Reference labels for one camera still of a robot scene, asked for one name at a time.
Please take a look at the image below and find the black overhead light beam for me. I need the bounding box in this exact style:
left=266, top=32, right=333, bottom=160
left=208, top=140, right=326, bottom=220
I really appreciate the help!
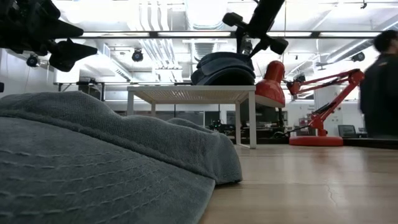
left=52, top=30, right=382, bottom=39

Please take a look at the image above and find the white wire shelf rack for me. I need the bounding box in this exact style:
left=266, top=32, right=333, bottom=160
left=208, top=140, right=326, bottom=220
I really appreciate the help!
left=126, top=84, right=257, bottom=149

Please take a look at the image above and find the person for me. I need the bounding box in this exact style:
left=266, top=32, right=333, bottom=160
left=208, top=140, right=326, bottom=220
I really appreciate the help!
left=359, top=29, right=398, bottom=140

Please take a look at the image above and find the black aluminium table frame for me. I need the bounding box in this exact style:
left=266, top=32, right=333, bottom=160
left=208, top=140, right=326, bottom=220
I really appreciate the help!
left=226, top=136, right=398, bottom=150

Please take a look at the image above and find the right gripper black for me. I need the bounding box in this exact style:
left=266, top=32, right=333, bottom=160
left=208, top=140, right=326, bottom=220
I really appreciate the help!
left=222, top=0, right=290, bottom=59

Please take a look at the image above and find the red desk lamp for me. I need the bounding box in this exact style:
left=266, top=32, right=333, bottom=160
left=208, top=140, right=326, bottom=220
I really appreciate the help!
left=254, top=60, right=365, bottom=147

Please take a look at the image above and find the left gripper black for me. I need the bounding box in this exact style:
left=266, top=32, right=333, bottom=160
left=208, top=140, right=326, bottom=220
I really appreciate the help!
left=0, top=0, right=98, bottom=73

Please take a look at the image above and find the black lamp cord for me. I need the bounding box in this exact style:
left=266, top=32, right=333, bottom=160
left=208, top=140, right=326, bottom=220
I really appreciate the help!
left=273, top=124, right=313, bottom=138

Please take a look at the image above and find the black laptop screen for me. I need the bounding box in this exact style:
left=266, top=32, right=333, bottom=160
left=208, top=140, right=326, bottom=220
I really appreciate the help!
left=338, top=124, right=358, bottom=139

